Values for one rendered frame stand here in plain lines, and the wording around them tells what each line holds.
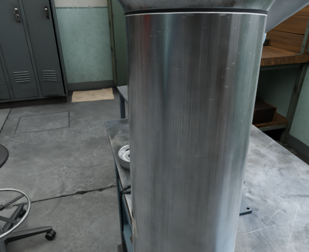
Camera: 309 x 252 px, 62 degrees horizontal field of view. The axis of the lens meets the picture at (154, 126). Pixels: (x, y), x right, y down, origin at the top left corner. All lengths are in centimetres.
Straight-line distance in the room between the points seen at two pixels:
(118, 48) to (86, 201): 223
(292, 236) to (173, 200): 57
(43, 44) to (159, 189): 322
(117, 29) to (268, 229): 315
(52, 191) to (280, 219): 165
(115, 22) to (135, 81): 339
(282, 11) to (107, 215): 163
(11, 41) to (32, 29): 28
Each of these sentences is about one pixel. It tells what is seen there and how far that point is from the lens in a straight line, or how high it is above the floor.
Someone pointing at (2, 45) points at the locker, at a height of 76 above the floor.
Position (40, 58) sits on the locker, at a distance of 341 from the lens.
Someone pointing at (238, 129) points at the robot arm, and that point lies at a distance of 16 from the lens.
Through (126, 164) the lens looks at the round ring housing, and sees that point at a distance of 81.
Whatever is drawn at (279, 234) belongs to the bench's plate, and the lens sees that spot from 71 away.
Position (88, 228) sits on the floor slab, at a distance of 177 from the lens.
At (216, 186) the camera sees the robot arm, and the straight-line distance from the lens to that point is 17.
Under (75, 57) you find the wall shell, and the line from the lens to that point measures 391.
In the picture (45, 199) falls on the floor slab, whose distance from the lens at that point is 204.
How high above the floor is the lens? 130
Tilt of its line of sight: 28 degrees down
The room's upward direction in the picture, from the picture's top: straight up
